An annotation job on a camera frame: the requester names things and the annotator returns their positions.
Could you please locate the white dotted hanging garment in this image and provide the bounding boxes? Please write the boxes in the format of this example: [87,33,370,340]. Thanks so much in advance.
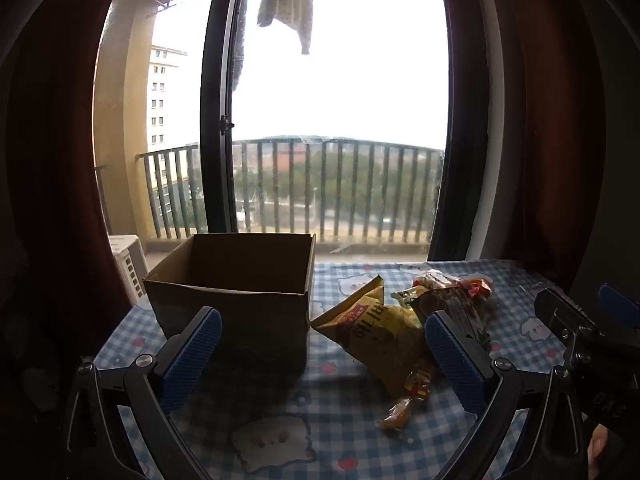
[256,0,315,56]

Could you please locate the person's right hand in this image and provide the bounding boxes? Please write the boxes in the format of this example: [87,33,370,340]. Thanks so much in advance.
[588,424,609,480]

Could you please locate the white plastic crate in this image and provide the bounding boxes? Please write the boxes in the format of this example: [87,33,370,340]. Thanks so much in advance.
[109,234,150,308]

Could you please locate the brown cardboard box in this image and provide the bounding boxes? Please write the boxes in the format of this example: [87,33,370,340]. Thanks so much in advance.
[142,232,317,376]

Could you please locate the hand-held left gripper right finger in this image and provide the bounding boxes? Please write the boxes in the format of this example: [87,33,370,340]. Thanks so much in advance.
[425,310,586,480]

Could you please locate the dark red curtain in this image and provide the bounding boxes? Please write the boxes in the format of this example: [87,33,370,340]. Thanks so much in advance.
[450,0,601,291]
[0,0,146,461]

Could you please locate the green foil snack packet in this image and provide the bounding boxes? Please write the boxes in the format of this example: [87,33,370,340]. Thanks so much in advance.
[391,285,428,313]

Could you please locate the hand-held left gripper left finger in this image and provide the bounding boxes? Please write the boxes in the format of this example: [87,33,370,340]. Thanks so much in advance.
[65,306,222,480]

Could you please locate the red crown-print snack packet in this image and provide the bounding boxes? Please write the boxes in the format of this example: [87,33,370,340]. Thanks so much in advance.
[375,367,433,433]

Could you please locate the yellow chip bag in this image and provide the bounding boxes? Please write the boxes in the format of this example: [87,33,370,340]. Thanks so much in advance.
[310,275,438,401]

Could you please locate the clear bag of red strips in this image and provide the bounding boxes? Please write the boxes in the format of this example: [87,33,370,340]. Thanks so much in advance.
[415,290,493,346]

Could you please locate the red and white snack packet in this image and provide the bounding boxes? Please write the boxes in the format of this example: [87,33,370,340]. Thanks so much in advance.
[414,269,496,306]

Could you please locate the blue checked bear-print tablecloth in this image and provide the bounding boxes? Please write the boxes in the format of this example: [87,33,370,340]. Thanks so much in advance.
[92,259,601,480]

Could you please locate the black window frame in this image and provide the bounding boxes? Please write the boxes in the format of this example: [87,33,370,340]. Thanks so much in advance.
[197,0,491,263]

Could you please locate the balcony railing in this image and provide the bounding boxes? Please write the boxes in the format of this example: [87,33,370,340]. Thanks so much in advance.
[135,137,445,245]

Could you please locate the apartment building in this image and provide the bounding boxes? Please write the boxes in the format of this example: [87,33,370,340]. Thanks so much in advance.
[147,45,188,196]

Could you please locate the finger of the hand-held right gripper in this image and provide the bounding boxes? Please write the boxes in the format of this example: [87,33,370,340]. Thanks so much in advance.
[598,284,640,331]
[534,288,608,356]

